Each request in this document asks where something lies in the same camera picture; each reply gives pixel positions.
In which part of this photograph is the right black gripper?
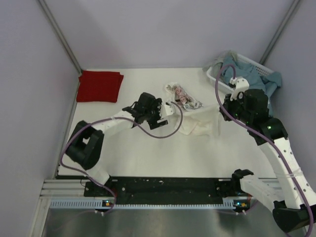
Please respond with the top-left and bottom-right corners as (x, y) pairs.
(219, 92), (252, 124)

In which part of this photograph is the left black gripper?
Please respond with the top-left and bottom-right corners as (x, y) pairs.
(143, 98), (167, 129)

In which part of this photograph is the white floral print t-shirt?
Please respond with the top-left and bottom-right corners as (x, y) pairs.
(164, 82), (221, 137)

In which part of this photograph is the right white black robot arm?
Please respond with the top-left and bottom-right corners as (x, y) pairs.
(219, 89), (316, 237)

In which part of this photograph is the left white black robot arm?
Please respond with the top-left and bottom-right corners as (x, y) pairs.
(66, 92), (175, 196)

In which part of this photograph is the light blue t-shirt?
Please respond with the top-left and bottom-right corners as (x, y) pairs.
(223, 56), (282, 117)

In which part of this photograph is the white plastic laundry basket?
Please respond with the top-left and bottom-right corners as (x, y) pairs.
(206, 54), (274, 86)

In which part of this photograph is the grey crumpled t-shirt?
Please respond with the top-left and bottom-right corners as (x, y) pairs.
(202, 50), (237, 77)

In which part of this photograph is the folded red t-shirt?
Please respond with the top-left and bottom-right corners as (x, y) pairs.
(76, 71), (124, 103)

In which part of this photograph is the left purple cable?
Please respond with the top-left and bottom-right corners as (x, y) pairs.
(60, 101), (184, 214)

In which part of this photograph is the purple cable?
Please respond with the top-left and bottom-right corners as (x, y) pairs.
(215, 64), (313, 233)
(60, 101), (184, 214)

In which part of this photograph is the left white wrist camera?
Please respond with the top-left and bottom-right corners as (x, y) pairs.
(159, 103), (175, 119)

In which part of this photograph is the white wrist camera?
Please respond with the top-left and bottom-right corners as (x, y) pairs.
(159, 103), (175, 119)
(230, 77), (249, 101)

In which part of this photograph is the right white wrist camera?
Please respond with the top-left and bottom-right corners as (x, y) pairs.
(230, 77), (249, 101)

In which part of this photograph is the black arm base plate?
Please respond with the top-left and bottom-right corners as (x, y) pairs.
(83, 175), (252, 205)

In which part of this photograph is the slotted grey cable duct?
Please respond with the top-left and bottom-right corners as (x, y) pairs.
(50, 199), (249, 210)

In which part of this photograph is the right aluminium frame post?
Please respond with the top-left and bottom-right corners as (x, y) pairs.
(259, 0), (304, 65)

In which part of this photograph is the aluminium frame post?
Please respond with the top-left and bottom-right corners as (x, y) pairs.
(259, 0), (304, 65)
(36, 0), (82, 75)

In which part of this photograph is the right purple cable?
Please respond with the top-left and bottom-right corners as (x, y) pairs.
(215, 64), (313, 233)

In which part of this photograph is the left aluminium frame post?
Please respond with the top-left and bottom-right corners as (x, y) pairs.
(36, 0), (82, 75)

